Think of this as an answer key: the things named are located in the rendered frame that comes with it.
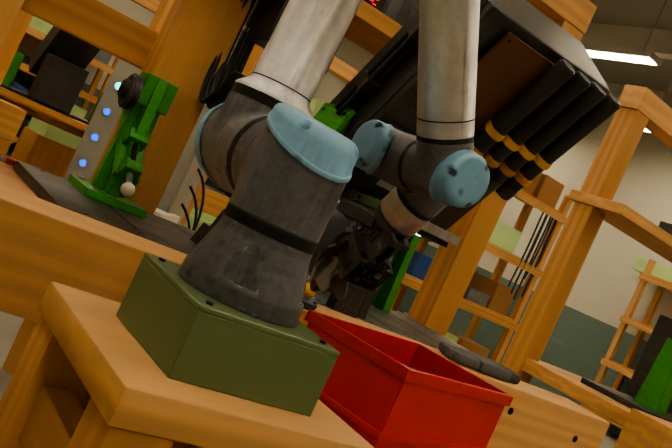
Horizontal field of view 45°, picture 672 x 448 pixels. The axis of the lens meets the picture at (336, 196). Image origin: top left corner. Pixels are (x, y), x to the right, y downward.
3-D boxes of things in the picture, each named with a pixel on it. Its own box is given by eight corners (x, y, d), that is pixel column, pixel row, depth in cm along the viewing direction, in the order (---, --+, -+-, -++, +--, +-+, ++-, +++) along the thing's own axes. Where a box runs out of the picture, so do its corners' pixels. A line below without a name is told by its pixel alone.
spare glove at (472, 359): (490, 369, 181) (494, 359, 181) (521, 388, 172) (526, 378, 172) (424, 344, 171) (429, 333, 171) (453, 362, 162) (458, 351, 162)
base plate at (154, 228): (509, 385, 187) (513, 376, 187) (54, 217, 129) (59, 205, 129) (406, 322, 223) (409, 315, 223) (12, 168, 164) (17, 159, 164)
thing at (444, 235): (455, 252, 160) (461, 238, 160) (395, 223, 151) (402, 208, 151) (353, 208, 193) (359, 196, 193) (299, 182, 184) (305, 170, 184)
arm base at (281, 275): (319, 337, 96) (356, 261, 96) (221, 308, 85) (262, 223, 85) (250, 290, 107) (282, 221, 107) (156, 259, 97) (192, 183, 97)
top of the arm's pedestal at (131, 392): (367, 485, 91) (382, 453, 91) (106, 426, 74) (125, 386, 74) (248, 372, 118) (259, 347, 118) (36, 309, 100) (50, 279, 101)
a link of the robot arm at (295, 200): (253, 217, 88) (307, 103, 88) (207, 189, 99) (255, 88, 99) (337, 253, 94) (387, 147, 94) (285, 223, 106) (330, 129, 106)
